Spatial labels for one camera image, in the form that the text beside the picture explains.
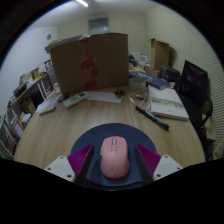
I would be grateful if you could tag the black marker pen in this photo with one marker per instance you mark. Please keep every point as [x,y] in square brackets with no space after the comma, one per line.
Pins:
[151,117]

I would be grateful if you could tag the tall open cardboard box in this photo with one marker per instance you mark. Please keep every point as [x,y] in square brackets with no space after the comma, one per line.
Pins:
[160,55]

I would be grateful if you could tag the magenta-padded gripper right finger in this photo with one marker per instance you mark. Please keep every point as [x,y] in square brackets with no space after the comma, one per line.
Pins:
[163,165]

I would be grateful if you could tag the blue book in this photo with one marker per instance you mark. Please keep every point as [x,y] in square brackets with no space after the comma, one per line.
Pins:
[159,83]

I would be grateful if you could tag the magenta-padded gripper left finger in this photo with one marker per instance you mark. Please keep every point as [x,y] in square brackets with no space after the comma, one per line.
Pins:
[63,166]

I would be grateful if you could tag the white booklet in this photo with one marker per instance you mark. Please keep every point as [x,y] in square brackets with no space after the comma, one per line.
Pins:
[166,103]

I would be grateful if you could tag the black office chair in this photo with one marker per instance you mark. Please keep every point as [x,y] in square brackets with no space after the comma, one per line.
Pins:
[195,86]

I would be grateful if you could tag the large brown cardboard box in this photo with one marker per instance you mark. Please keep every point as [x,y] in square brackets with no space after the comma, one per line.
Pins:
[106,61]

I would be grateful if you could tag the grey door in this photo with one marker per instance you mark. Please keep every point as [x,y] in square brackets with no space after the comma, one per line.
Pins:
[98,26]

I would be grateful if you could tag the round wall clock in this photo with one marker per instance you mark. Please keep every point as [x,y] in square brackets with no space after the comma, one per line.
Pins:
[49,37]

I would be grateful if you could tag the ceiling tube light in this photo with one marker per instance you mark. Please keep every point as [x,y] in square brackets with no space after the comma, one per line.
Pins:
[82,3]

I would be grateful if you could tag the pink computer mouse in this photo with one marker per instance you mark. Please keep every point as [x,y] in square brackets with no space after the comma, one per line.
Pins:
[115,160]

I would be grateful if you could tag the blue mouse pad, black wrist rest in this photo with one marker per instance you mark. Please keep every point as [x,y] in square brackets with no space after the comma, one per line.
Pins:
[96,133]

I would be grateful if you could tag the white shelf unit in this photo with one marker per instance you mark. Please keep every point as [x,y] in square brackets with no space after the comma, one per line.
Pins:
[20,100]

